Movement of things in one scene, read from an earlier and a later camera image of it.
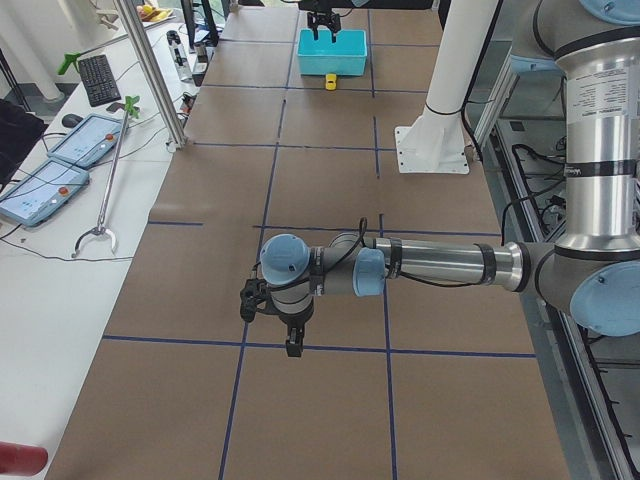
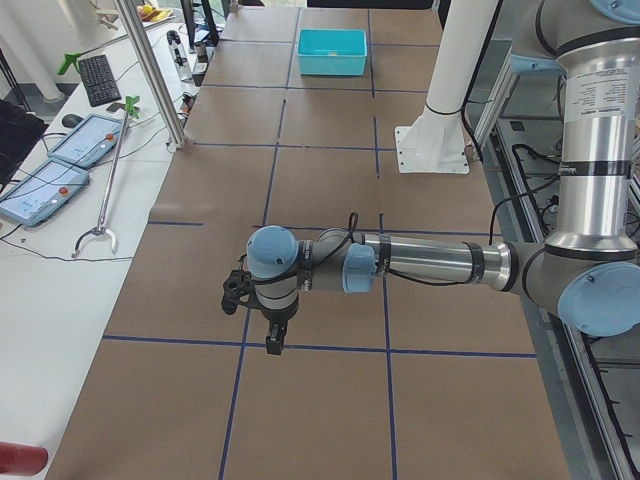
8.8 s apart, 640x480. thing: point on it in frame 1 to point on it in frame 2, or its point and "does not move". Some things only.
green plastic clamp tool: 129,105 does not move
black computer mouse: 71,120 does not move
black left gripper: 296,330 to 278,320
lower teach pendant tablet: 43,192 does not move
